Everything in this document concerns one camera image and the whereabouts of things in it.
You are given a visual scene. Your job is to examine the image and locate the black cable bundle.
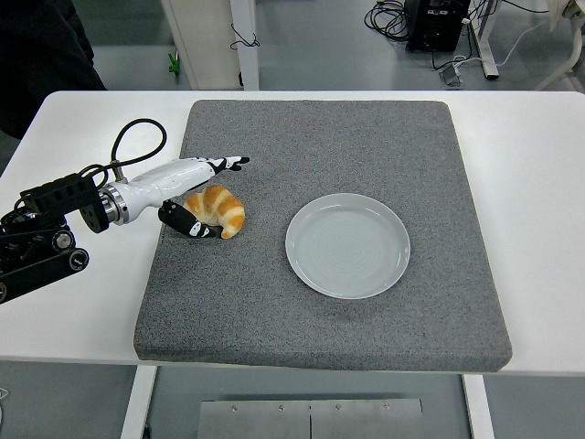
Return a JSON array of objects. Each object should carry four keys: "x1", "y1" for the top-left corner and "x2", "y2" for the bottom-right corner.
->
[{"x1": 363, "y1": 0, "x2": 410, "y2": 42}]

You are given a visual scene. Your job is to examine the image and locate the black computer box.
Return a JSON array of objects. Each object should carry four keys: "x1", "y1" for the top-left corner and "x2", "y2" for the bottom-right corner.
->
[{"x1": 405, "y1": 0, "x2": 472, "y2": 52}]

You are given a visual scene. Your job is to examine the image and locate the grey felt mat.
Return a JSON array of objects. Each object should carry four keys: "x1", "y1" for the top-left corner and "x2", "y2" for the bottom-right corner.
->
[{"x1": 132, "y1": 99, "x2": 513, "y2": 374}]

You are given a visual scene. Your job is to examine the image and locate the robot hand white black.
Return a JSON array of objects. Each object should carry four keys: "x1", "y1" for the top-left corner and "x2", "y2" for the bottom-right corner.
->
[{"x1": 119, "y1": 155, "x2": 251, "y2": 241}]

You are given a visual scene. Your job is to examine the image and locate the thin black cable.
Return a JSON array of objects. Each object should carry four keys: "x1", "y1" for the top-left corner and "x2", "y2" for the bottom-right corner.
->
[{"x1": 229, "y1": 22, "x2": 261, "y2": 50}]

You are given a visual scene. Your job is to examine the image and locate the small grey floor box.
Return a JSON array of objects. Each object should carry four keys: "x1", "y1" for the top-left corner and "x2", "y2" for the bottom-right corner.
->
[{"x1": 438, "y1": 63, "x2": 465, "y2": 88}]

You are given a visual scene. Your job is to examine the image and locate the person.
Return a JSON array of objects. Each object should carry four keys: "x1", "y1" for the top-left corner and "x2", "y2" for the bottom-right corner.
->
[{"x1": 0, "y1": 0, "x2": 109, "y2": 141}]

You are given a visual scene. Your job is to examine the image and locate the golden croissant bread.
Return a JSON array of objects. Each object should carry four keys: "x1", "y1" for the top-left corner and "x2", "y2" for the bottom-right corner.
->
[{"x1": 183, "y1": 184, "x2": 247, "y2": 240}]

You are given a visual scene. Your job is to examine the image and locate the grey round plate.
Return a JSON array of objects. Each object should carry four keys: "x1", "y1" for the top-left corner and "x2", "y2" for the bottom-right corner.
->
[{"x1": 284, "y1": 192, "x2": 411, "y2": 301}]

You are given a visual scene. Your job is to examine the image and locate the white desk leg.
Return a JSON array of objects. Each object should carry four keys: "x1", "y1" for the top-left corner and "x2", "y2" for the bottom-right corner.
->
[{"x1": 465, "y1": 0, "x2": 499, "y2": 79}]

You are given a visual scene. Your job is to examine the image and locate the white table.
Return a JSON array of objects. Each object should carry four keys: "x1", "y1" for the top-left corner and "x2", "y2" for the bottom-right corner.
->
[{"x1": 0, "y1": 90, "x2": 585, "y2": 439}]

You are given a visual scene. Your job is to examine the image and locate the white chair base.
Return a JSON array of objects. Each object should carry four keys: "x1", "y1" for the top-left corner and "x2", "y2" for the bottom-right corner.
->
[{"x1": 532, "y1": 0, "x2": 585, "y2": 91}]

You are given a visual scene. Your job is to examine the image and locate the white cabinet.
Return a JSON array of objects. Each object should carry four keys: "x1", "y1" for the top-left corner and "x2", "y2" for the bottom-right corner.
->
[{"x1": 162, "y1": 0, "x2": 261, "y2": 91}]

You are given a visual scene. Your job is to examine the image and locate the grey metal plate with screws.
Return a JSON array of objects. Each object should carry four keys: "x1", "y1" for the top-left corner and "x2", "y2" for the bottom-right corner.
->
[{"x1": 197, "y1": 398, "x2": 425, "y2": 439}]

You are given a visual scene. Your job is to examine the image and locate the white cable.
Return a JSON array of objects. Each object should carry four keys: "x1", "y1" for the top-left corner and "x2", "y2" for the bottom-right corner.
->
[{"x1": 452, "y1": 8, "x2": 557, "y2": 70}]

